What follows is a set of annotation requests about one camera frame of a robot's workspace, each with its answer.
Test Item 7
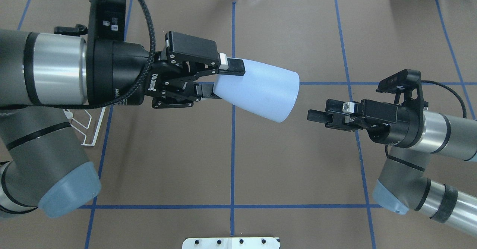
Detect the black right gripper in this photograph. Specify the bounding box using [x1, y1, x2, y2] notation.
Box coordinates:
[307, 98, 424, 148]

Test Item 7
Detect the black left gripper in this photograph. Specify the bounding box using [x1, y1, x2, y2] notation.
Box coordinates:
[86, 31, 246, 110]

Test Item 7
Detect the light blue plastic cup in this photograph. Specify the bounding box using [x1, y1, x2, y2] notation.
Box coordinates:
[213, 59, 300, 123]

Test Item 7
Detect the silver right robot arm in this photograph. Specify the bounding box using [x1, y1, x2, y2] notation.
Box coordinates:
[307, 99, 476, 236]

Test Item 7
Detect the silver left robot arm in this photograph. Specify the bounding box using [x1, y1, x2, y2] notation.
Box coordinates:
[1, 28, 246, 220]

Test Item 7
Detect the black braided left cable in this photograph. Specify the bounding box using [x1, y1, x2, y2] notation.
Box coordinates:
[98, 0, 157, 106]

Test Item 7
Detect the black right camera cable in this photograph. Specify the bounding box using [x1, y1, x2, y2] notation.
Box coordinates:
[384, 80, 468, 160]

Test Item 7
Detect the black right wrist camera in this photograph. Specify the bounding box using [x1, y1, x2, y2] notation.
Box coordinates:
[375, 69, 425, 110]

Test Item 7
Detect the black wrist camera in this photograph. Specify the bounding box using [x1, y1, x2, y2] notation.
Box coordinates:
[375, 69, 425, 110]
[88, 0, 126, 41]

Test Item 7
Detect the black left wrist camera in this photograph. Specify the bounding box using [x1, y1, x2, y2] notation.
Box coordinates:
[88, 0, 126, 41]

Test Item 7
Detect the white wire cup holder rack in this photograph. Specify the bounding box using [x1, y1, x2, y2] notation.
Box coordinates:
[63, 107, 106, 147]

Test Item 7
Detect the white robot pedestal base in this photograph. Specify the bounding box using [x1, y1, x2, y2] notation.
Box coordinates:
[182, 237, 281, 249]

